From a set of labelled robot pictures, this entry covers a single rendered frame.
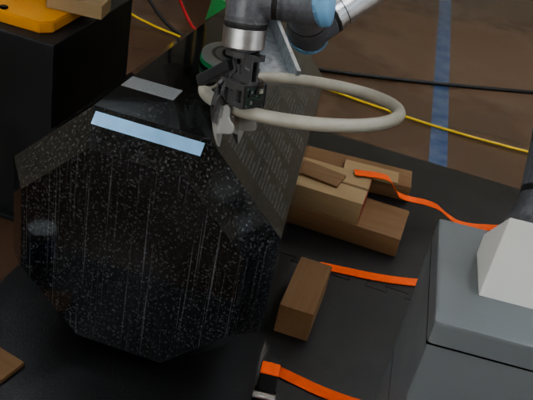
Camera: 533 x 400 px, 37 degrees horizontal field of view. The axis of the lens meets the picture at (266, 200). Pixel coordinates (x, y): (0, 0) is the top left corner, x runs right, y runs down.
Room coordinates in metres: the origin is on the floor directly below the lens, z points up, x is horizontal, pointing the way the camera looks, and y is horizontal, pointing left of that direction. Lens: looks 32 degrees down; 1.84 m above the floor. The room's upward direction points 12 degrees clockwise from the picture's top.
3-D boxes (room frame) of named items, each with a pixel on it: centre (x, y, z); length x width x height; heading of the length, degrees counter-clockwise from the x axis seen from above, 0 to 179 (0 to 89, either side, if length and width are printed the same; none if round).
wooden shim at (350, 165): (3.19, -0.44, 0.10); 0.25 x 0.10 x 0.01; 84
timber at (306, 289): (2.23, -0.20, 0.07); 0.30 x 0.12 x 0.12; 170
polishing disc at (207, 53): (2.36, 0.19, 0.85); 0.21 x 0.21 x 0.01
